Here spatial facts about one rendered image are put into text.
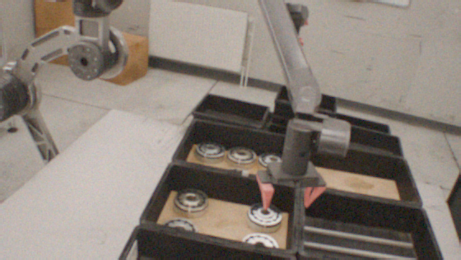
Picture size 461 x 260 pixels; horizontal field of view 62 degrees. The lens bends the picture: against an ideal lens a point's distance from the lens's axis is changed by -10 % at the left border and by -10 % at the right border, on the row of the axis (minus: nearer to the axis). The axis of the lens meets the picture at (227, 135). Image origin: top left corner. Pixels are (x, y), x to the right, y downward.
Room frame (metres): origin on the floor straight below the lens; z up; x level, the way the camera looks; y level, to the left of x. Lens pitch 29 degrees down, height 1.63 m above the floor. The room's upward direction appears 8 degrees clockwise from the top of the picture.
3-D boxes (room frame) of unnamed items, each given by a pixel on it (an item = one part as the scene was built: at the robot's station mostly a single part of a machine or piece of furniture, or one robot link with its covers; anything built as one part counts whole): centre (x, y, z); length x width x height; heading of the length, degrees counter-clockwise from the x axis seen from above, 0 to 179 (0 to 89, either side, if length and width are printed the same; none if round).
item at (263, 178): (0.73, -0.11, 1.10); 0.07 x 0.07 x 0.09; 15
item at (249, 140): (1.19, -0.05, 0.87); 0.40 x 0.30 x 0.11; 84
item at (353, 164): (1.15, -0.45, 0.87); 0.40 x 0.30 x 0.11; 84
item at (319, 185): (0.75, -0.18, 1.11); 0.07 x 0.07 x 0.09; 15
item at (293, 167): (0.75, -0.15, 1.18); 0.10 x 0.07 x 0.07; 105
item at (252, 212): (0.95, -0.14, 0.86); 0.10 x 0.10 x 0.01
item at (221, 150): (1.27, 0.05, 0.86); 0.10 x 0.10 x 0.01
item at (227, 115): (2.19, -0.01, 0.37); 0.40 x 0.30 x 0.45; 79
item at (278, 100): (2.50, -0.48, 0.37); 0.40 x 0.30 x 0.45; 79
